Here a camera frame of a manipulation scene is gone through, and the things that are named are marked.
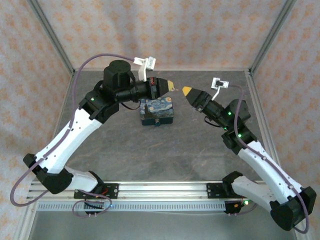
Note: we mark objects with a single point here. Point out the small metal key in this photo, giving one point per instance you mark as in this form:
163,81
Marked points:
176,89

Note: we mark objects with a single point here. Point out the starry night print box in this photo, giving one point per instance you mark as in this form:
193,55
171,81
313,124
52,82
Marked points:
157,110

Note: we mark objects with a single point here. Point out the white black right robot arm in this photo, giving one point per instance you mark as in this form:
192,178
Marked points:
265,165

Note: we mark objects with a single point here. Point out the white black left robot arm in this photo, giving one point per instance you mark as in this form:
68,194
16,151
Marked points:
67,140

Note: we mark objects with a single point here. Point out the small blue padlock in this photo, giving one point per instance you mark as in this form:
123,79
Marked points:
157,123

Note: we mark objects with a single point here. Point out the thin aluminium rear bar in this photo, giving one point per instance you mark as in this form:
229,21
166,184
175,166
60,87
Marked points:
200,69

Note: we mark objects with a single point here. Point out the grey metal lower panel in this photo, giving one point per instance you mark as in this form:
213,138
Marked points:
162,226

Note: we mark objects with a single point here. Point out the aluminium table side rail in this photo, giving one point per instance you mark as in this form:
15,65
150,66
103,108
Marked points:
260,110
65,105

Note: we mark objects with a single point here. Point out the aluminium corner post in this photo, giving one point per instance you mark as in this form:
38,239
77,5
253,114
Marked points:
53,37
271,37

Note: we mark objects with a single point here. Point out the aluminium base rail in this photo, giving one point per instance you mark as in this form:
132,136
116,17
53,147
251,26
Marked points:
162,190

